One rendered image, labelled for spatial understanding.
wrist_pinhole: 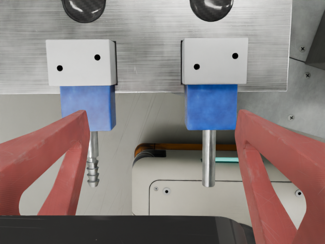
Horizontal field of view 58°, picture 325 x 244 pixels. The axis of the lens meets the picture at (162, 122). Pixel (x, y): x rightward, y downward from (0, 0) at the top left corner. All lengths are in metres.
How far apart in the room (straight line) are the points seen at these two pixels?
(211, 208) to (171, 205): 0.12
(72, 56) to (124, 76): 0.05
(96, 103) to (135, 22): 0.08
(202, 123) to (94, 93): 0.10
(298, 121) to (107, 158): 0.92
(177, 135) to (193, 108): 0.90
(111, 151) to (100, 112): 0.92
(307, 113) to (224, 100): 0.13
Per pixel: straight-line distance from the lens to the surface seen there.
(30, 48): 0.29
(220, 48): 0.24
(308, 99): 0.36
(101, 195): 1.24
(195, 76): 0.24
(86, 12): 0.28
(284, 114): 0.35
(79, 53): 0.24
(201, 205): 0.94
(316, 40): 0.35
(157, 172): 0.89
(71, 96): 0.26
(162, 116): 1.13
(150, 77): 0.26
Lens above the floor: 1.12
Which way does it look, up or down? 80 degrees down
